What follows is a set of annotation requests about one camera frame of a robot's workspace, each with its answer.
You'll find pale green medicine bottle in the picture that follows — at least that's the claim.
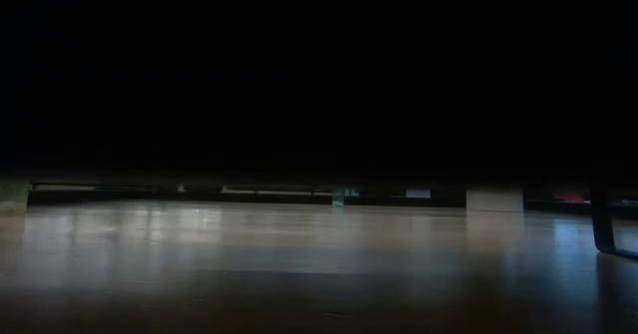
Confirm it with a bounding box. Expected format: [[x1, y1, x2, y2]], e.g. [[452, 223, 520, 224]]
[[0, 177, 31, 214]]

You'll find black metal shelf leg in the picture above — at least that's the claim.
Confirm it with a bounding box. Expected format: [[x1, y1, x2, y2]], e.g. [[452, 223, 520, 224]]
[[590, 186, 638, 261]]

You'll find white plant pot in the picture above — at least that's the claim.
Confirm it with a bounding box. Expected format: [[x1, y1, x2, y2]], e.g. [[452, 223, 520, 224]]
[[465, 183, 524, 213]]

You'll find red background object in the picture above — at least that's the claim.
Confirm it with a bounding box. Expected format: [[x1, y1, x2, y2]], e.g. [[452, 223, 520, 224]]
[[553, 190, 586, 204]]

